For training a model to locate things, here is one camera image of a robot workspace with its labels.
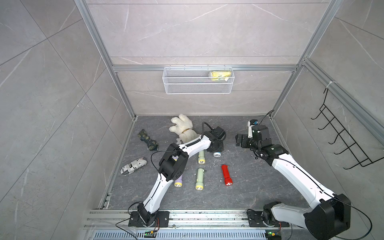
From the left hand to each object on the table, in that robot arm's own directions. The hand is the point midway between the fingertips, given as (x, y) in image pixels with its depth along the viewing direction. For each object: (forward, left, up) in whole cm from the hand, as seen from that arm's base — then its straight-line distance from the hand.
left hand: (222, 147), depth 96 cm
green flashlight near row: (-23, +16, -1) cm, 28 cm away
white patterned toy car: (-11, +56, -1) cm, 57 cm away
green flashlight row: (-8, +14, -2) cm, 16 cm away
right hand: (-3, -10, +16) cm, 19 cm away
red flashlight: (-21, -1, -2) cm, 21 cm away
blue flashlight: (-5, +4, -1) cm, 7 cm away
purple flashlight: (-22, +28, -2) cm, 36 cm away
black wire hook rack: (-21, -49, +27) cm, 60 cm away
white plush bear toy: (+14, +25, +4) cm, 29 cm away
